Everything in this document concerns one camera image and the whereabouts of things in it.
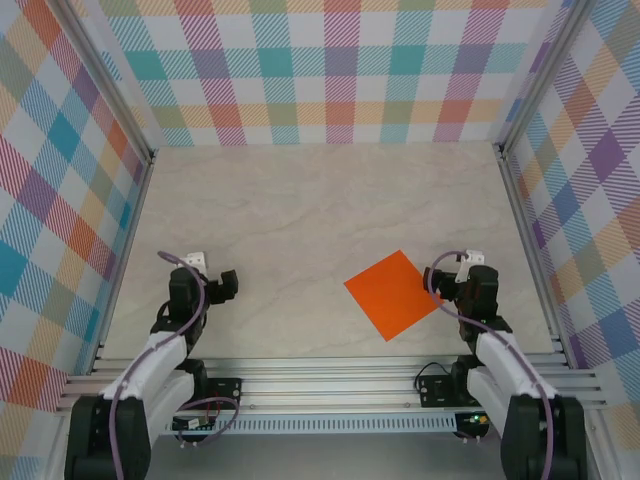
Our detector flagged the orange paper sheet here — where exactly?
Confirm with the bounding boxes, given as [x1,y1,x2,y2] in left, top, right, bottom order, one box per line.
[343,249,446,343]

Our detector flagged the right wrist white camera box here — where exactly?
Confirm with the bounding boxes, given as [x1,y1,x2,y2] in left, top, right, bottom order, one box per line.
[455,248,486,284]

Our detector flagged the aluminium side rail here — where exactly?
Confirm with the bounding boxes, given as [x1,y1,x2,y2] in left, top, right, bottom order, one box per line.
[493,143,576,369]
[88,149,157,375]

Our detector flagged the thin black wire loop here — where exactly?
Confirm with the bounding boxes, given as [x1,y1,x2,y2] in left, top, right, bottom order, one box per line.
[414,362,454,394]

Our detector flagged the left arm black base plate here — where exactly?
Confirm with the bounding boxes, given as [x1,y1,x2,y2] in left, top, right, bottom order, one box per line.
[205,378,244,407]

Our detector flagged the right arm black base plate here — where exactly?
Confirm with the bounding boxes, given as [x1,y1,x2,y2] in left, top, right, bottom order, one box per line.
[418,373,481,407]

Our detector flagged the thin red black wires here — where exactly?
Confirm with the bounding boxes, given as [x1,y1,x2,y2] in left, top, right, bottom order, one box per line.
[177,397,241,427]

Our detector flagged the aluminium mounting rail frame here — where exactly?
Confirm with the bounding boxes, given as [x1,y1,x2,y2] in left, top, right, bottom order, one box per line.
[55,354,609,415]

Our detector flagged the slotted white cable duct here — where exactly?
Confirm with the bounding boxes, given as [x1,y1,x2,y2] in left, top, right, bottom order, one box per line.
[158,418,459,435]

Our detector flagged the aluminium corner post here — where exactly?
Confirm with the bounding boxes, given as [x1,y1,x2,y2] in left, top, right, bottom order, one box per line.
[58,0,157,164]
[497,0,591,156]

